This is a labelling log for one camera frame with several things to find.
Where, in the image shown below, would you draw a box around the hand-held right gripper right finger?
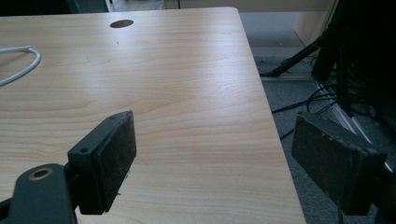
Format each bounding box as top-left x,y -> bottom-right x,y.
290,111 -> 388,217

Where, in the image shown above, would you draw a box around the black floor cables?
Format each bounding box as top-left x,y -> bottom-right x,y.
271,57 -> 379,142

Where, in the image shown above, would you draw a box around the black upright stand post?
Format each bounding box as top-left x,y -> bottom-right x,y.
336,36 -> 356,119

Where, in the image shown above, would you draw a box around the light wooden furniture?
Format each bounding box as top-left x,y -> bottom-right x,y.
162,0 -> 340,48

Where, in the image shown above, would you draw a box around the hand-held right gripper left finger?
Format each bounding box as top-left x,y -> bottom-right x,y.
66,109 -> 138,217

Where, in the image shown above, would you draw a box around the white wire display rack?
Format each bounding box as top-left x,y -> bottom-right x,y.
0,45 -> 42,88

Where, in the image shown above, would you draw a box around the black stand leg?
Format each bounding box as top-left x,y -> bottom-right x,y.
259,33 -> 330,78

